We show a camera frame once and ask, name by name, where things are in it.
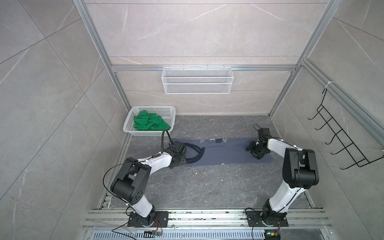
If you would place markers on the black wire hook rack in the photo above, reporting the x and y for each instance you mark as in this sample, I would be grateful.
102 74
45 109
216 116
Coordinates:
340 134

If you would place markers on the blue-grey tank top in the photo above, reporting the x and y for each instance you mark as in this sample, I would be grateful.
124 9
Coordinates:
225 151

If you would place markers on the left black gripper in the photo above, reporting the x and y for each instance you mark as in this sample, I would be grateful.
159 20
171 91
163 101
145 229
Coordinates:
183 158

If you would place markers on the green tank top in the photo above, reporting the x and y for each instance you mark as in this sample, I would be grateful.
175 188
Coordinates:
145 121

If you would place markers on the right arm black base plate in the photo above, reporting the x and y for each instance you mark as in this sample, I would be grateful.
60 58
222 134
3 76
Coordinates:
269 219

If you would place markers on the white plastic laundry basket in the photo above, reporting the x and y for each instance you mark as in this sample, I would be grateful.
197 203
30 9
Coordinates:
168 114

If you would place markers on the white wire mesh shelf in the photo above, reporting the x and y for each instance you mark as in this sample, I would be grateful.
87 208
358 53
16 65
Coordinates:
197 80

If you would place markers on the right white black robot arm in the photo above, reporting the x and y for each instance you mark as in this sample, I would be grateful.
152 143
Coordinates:
299 172

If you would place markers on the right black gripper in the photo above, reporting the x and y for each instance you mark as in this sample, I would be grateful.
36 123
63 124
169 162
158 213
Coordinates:
250 147

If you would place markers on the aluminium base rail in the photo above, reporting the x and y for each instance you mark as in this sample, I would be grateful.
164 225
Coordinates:
208 224

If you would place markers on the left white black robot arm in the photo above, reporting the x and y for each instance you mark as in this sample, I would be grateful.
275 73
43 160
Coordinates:
131 181

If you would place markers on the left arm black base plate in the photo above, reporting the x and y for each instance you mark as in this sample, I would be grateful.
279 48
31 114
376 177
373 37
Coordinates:
148 219

